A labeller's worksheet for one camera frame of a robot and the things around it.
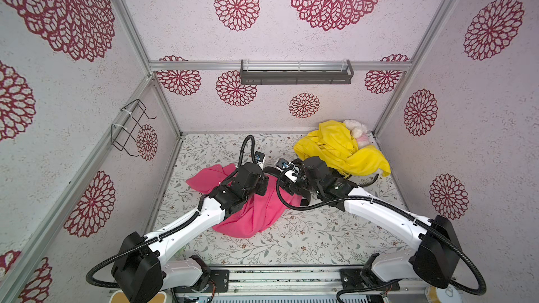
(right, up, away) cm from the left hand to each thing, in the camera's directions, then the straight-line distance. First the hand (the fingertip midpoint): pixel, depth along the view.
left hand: (261, 175), depth 81 cm
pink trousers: (-1, -14, -2) cm, 15 cm away
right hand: (+9, +3, -2) cm, 9 cm away
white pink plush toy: (+47, +19, +21) cm, 55 cm away
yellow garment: (+34, +14, +19) cm, 41 cm away
